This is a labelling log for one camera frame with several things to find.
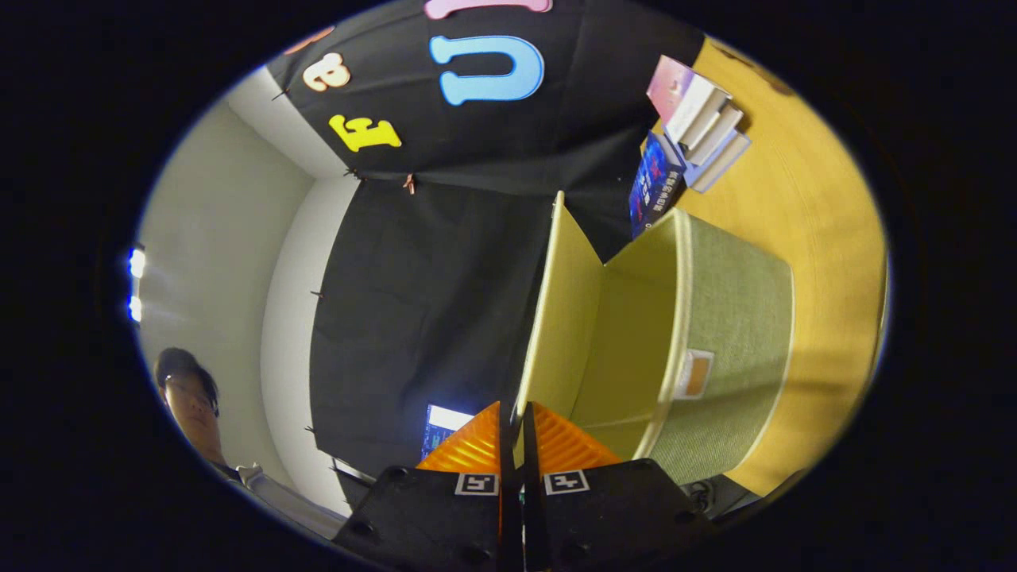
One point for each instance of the person's upper body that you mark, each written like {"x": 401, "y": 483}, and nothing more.
{"x": 191, "y": 405}

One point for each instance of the white paperback book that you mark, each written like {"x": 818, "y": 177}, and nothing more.
{"x": 707, "y": 119}

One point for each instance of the green fabric storage box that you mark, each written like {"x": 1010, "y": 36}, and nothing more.
{"x": 739, "y": 334}

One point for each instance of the laptop screen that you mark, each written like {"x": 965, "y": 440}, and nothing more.
{"x": 446, "y": 421}

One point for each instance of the dark blue book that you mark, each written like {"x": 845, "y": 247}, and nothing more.
{"x": 655, "y": 183}

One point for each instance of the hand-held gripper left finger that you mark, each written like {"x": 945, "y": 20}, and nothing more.
{"x": 510, "y": 524}

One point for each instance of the pale blue book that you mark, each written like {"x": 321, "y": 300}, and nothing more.
{"x": 723, "y": 163}

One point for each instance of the black backdrop cloth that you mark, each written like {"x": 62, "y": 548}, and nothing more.
{"x": 429, "y": 302}

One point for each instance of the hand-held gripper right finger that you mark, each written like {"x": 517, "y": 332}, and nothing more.
{"x": 534, "y": 524}

